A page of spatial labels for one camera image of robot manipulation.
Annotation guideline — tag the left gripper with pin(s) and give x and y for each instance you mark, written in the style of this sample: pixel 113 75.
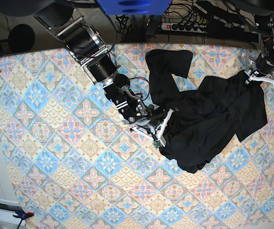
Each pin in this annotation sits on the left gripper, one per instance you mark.
pixel 256 75

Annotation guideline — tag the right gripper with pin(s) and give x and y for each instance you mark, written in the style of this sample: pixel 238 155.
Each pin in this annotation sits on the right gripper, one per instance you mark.
pixel 154 124

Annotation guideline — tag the black t-shirt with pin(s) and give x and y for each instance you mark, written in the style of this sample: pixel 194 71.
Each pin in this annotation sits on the black t-shirt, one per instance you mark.
pixel 203 120

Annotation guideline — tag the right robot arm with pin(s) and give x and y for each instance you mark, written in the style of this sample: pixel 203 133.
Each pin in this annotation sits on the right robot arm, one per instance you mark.
pixel 89 50

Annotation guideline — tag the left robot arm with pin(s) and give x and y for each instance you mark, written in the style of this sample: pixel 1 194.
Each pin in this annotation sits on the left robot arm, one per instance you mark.
pixel 258 16

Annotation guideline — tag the patterned tablecloth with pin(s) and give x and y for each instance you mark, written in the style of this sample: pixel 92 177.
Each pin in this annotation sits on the patterned tablecloth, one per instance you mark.
pixel 75 165

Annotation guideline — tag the white power strip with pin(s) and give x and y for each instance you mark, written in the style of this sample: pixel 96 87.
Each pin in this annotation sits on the white power strip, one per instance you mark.
pixel 185 27

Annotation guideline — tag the blue clamp bottom left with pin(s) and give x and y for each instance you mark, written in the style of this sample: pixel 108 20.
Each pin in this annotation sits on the blue clamp bottom left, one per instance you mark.
pixel 20 215

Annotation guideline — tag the black round stool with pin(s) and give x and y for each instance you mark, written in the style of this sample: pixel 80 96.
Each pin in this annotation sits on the black round stool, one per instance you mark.
pixel 21 38

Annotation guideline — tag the white floor box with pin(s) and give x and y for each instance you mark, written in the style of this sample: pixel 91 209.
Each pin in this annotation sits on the white floor box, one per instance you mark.
pixel 7 210

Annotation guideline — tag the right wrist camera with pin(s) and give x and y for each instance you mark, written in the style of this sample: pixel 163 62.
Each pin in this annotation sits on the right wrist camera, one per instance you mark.
pixel 160 142

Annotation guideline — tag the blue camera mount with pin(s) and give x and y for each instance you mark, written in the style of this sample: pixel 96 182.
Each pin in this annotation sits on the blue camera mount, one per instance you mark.
pixel 134 7

